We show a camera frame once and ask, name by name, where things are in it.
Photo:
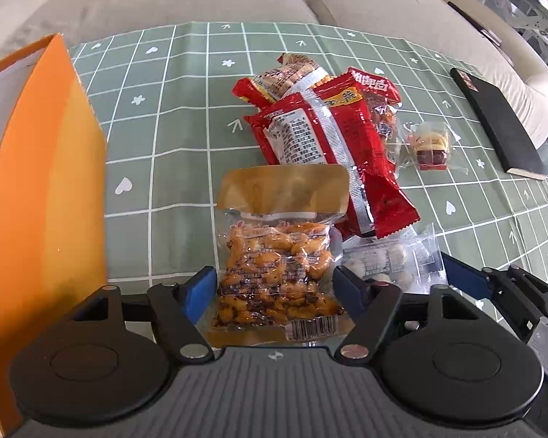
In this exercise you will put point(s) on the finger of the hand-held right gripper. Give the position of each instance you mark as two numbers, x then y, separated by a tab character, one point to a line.
463	276

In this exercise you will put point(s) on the shelf with books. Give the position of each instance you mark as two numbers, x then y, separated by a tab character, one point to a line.
529	4

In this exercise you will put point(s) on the red-top clear meat packet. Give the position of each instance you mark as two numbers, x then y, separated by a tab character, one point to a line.
374	84

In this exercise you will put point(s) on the clear orange peanut packet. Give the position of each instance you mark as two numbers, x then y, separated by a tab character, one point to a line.
274	255

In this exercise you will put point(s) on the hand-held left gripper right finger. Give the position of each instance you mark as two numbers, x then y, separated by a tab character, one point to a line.
347	295

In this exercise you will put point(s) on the small clear cake packet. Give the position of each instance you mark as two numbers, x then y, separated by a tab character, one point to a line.
431	146

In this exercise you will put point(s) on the orange cardboard box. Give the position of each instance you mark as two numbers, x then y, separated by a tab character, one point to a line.
41	191

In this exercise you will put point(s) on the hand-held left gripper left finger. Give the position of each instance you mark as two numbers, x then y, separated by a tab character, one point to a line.
201	293

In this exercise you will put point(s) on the green checked tablecloth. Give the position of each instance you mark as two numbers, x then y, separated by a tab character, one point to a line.
173	146

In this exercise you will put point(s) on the large red snack packet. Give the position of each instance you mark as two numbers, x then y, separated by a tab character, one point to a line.
347	155

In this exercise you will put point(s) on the red orange snack packet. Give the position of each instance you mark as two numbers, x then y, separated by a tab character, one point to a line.
278	77

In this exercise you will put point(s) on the flat black item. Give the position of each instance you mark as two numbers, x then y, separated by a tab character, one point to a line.
472	20

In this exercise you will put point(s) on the black notebook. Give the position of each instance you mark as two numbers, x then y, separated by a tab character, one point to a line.
497	118

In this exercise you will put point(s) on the clear packet of white balls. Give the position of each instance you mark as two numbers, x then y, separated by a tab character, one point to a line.
383	260

